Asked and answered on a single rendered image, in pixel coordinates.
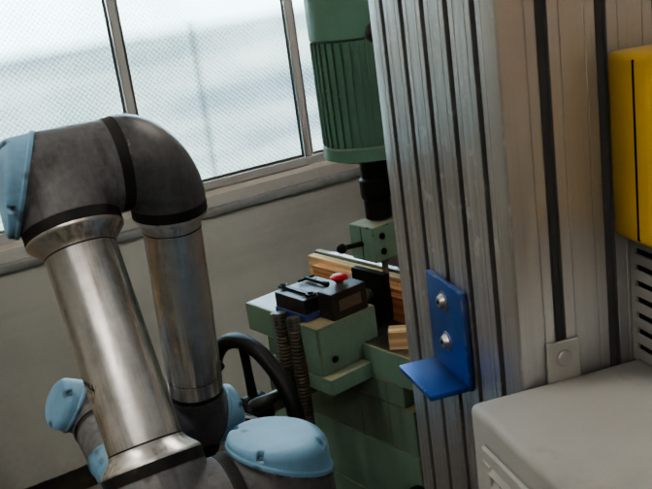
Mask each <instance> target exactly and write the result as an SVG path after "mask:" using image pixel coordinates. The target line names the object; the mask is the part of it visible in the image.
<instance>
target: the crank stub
mask: <svg viewBox="0 0 652 489"><path fill-rule="evenodd" d="M279 400H280V395H279V393H278V392H277V391H275V392H272V393H268V394H265V395H262V396H259V397H256V398H254V399H252V400H250V401H249V403H248V405H247V409H248V411H249V412H250V413H254V414H256V413H259V412H261V411H263V410H265V409H267V408H269V407H270V406H272V405H273V404H275V403H276V402H278V401H279Z"/></svg>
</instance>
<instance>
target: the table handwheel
mask: <svg viewBox="0 0 652 489"><path fill-rule="evenodd" d="M217 344H218V352H219V359H220V360H221V361H222V362H223V358H224V356H225V354H226V352H227V351H228V350H229V349H231V348H237V349H238V350H239V352H240V357H241V361H242V366H243V370H244V380H245V386H246V392H247V396H245V397H243V398H241V400H242V405H243V408H244V413H247V414H251V415H254V416H257V417H258V418H260V417H267V416H275V412H276V411H278V410H280V409H282V408H285V409H286V412H287V415H288V417H295V418H299V419H303V420H306V421H307V419H306V415H305V412H304V409H303V406H302V403H301V400H300V398H299V395H298V393H297V392H298V391H297V387H296V389H295V387H294V385H293V383H292V381H291V379H290V377H289V376H288V374H287V372H286V371H285V369H284V368H283V366H282V365H281V364H280V362H279V361H278V359H277V358H276V357H275V356H274V354H273V353H272V352H271V351H270V350H269V349H268V348H267V347H266V346H264V345H263V344H262V343H261V342H259V341H258V340H256V339H254V338H253V337H251V336H248V335H246V334H242V333H228V334H225V335H223V336H221V337H220V338H219V339H217ZM249 355H250V356H251V357H252V358H253V359H254V360H256V361H257V363H258V364H259V365H260V366H261V367H262V368H263V369H264V371H265V372H266V373H267V375H268V376H269V378H270V379H271V381H272V382H273V384H274V386H275V387H276V390H274V391H272V392H275V391H277V392H278V393H279V395H280V400H279V401H278V402H276V403H275V404H273V405H272V406H270V407H268V408H267V409H265V410H263V411H261V412H259V413H256V414H254V413H250V412H249V411H248V409H247V405H248V403H249V401H250V400H252V399H254V398H256V397H259V396H262V395H265V394H266V393H265V392H263V391H261V390H258V391H257V389H256V385H255V381H254V376H253V372H252V368H251V363H250V357H249ZM272 392H270V393H272Z"/></svg>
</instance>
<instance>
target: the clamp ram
mask: <svg viewBox="0 0 652 489"><path fill-rule="evenodd" d="M351 272H352V278H355V279H358V280H362V281H365V285H366V292H367V300H368V304H371V305H374V306H375V317H378V318H381V319H384V320H387V321H389V320H391V319H393V318H394V315H393V308H392V299H391V291H390V283H389V275H388V273H384V272H381V271H377V270H373V269H369V268H365V267H361V266H357V265H356V266H354V267H351Z"/></svg>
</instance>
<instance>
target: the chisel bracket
mask: <svg viewBox="0 0 652 489"><path fill-rule="evenodd" d="M349 232H350V239H351V243H352V244H353V243H357V242H363V243H364V246H360V247H356V248H353V249H352V254H353V257H354V258H357V259H361V260H365V261H369V262H374V263H379V262H388V261H389V258H391V257H394V256H396V255H398V252H397V245H396V236H395V227H394V219H393V215H392V216H391V217H389V218H385V219H381V220H369V219H367V218H363V219H360V220H358V221H355V222H352V223H350V224H349Z"/></svg>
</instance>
